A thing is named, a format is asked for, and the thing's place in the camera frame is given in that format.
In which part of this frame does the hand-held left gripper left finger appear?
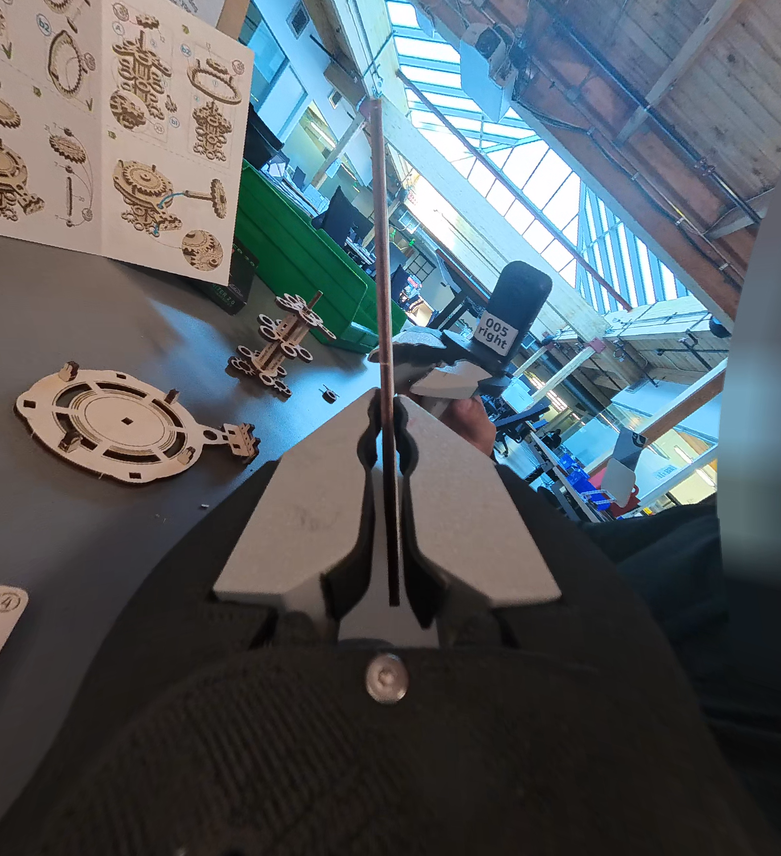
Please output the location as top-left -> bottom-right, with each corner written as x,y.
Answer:
213,390 -> 382,613

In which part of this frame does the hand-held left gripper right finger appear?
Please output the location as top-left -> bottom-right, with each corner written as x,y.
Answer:
394,395 -> 562,628

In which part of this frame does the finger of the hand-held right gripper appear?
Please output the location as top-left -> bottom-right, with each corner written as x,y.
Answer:
367,325 -> 448,369
408,358 -> 480,401

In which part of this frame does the wooden sheet with gear parts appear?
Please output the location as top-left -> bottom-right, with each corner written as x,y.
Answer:
367,95 -> 406,608

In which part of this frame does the wooden ringed tower assembly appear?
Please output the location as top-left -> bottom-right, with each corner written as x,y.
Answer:
226,291 -> 338,399

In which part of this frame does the person's right hand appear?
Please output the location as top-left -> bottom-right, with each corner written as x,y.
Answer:
439,395 -> 498,457

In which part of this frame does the green plastic bin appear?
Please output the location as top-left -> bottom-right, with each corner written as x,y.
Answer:
233,164 -> 408,352

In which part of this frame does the black kit box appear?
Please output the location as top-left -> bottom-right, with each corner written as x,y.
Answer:
190,237 -> 261,315

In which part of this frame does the round wooden base part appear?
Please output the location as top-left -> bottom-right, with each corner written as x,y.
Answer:
15,361 -> 262,486

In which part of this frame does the white ceiling device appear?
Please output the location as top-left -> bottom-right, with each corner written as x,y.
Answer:
460,23 -> 518,121

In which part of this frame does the folded instruction booklet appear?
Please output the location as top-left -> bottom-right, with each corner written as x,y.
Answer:
0,0 -> 255,276

